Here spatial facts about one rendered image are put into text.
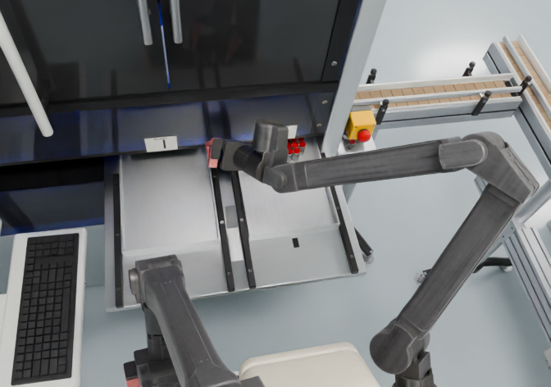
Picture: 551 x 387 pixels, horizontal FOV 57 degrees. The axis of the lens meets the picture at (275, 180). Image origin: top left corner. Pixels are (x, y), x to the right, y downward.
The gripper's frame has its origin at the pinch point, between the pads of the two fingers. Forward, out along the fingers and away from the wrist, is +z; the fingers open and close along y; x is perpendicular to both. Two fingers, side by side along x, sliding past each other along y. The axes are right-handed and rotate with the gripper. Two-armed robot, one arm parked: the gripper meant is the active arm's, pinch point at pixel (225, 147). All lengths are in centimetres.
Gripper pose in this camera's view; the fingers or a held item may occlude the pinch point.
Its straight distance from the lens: 123.2
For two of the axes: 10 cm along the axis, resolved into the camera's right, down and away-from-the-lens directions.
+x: -1.8, 9.5, 2.6
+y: -8.3, 0.0, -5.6
